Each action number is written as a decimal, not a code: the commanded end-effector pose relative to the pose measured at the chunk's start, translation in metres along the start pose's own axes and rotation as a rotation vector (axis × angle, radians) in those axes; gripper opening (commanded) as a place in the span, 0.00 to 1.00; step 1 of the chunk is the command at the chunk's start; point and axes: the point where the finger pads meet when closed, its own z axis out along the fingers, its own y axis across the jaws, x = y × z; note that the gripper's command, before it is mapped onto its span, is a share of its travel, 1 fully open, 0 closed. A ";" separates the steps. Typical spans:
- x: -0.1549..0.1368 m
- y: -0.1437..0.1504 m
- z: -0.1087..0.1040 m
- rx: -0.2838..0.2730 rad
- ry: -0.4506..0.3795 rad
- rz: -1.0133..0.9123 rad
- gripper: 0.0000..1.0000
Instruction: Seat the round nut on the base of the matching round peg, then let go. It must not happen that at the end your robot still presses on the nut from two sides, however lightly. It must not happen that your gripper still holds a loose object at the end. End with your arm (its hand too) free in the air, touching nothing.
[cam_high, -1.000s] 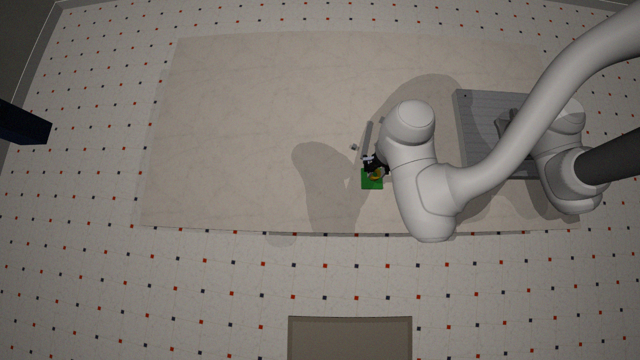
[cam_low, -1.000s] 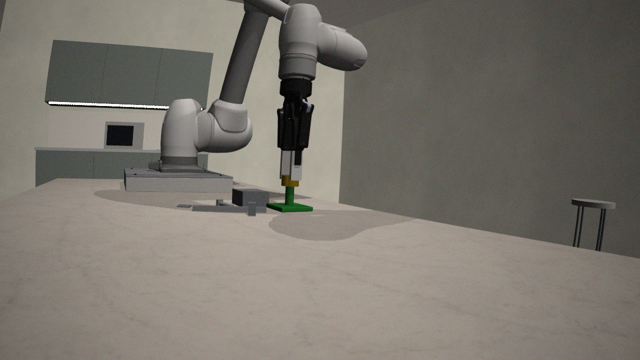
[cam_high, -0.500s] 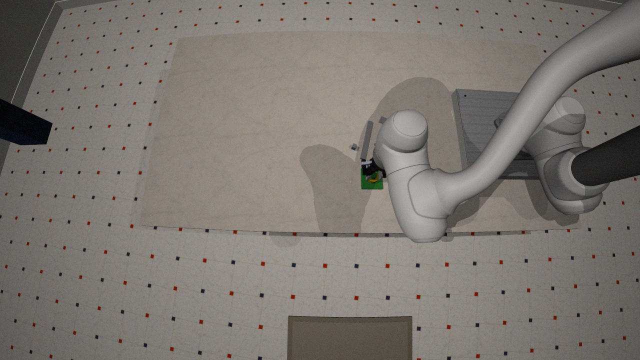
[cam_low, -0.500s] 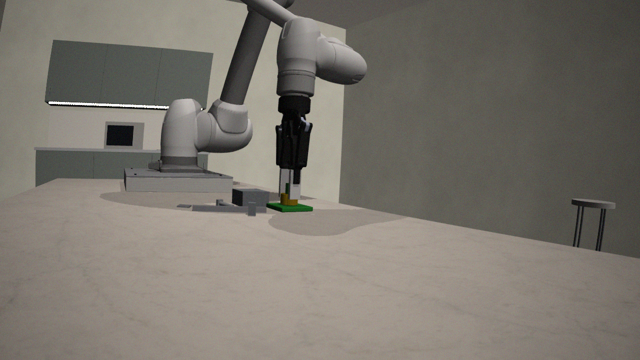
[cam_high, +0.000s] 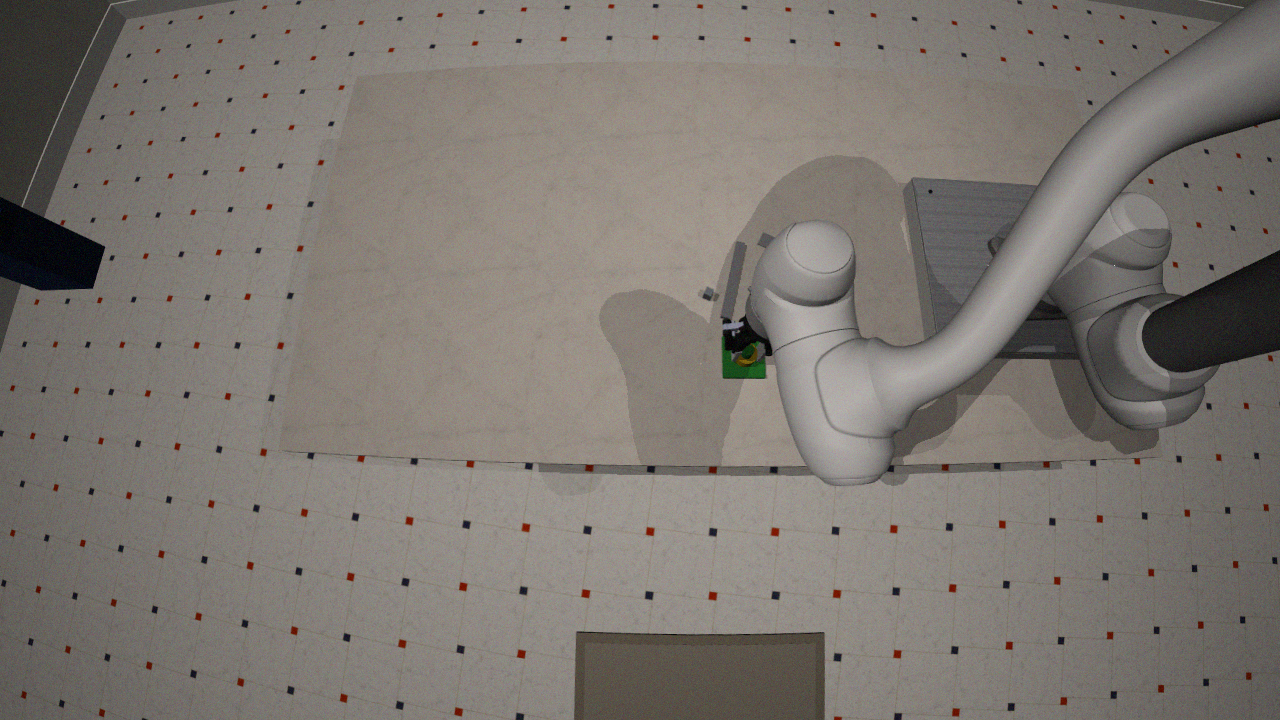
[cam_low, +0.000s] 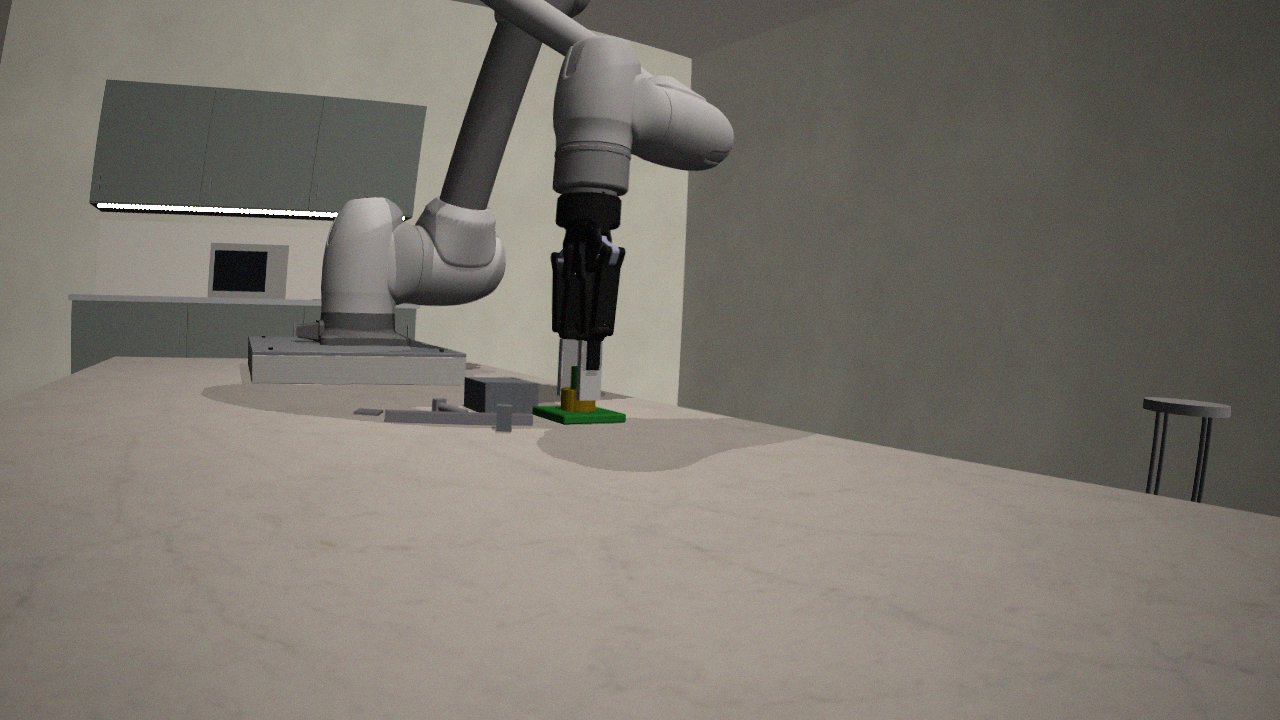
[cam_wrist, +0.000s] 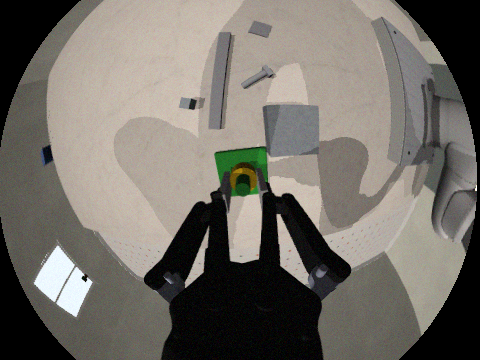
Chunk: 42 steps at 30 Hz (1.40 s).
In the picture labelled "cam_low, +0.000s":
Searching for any green round peg on flat base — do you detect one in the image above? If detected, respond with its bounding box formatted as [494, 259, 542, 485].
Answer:
[532, 366, 626, 425]

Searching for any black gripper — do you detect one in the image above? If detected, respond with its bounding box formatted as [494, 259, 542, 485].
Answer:
[550, 192, 625, 401]

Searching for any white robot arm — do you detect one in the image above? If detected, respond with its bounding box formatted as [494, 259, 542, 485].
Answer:
[294, 0, 733, 346]

